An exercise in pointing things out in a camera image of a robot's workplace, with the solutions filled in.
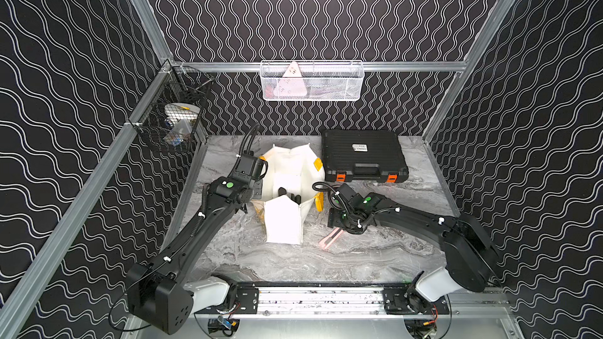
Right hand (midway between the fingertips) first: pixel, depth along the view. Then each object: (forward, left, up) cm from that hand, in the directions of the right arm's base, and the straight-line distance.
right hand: (335, 223), depth 86 cm
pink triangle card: (+42, +17, +30) cm, 54 cm away
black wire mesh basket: (+49, +64, +28) cm, 85 cm away
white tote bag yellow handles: (+23, +14, +2) cm, 27 cm away
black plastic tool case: (+33, -14, +2) cm, 36 cm away
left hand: (+7, +31, +17) cm, 36 cm away
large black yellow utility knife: (+13, +14, -4) cm, 20 cm away
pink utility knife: (-5, +3, -4) cm, 8 cm away
